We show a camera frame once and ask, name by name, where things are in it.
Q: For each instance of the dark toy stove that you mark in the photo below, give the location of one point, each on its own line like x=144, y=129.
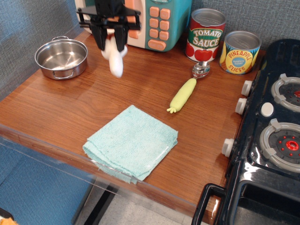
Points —
x=263, y=174

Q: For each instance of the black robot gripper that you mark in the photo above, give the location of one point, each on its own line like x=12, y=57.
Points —
x=109, y=14

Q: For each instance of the spoon with yellow-green handle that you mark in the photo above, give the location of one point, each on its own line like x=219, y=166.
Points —
x=200, y=70

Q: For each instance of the pineapple slices can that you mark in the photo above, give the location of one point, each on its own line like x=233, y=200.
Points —
x=239, y=53

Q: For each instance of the tomato sauce can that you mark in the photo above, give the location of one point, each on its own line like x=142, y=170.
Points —
x=205, y=31

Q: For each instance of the stainless steel pot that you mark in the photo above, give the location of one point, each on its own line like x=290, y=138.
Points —
x=62, y=58

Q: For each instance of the plush white brown mushroom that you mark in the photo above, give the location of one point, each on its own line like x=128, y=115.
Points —
x=112, y=54

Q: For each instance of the orange plush object corner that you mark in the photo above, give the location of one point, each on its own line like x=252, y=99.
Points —
x=8, y=221

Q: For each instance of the light teal folded cloth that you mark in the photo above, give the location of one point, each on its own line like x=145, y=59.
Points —
x=131, y=145

